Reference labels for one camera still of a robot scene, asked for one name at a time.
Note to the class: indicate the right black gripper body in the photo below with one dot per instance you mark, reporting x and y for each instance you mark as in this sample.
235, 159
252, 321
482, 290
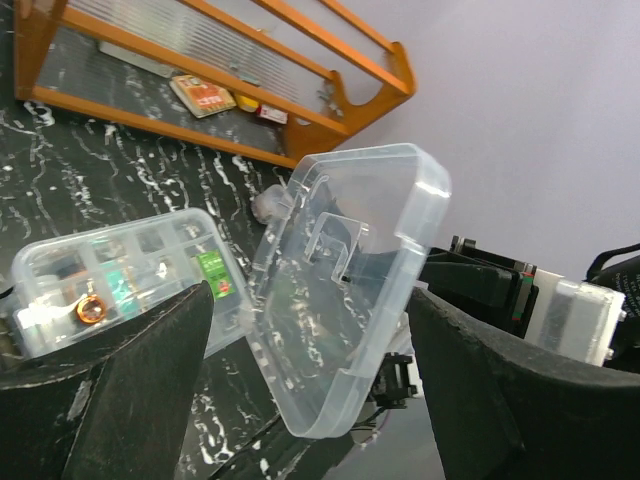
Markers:
622, 277

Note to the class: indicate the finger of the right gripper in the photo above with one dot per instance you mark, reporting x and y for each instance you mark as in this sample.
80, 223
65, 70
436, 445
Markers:
491, 288

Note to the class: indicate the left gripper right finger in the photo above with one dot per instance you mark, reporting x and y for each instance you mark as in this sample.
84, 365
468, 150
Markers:
501, 408

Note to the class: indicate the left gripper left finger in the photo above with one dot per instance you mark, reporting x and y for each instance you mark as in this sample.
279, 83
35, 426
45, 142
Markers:
113, 406

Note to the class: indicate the clear plastic box lid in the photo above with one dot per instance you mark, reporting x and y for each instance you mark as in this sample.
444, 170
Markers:
332, 274

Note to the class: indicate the small green box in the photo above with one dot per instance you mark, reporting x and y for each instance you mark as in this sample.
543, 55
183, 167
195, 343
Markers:
215, 273

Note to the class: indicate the small clear round jar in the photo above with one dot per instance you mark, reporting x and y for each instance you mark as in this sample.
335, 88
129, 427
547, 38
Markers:
267, 204

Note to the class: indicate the orange wooden shelf rack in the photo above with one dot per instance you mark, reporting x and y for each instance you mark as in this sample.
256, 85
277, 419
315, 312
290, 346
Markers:
306, 76

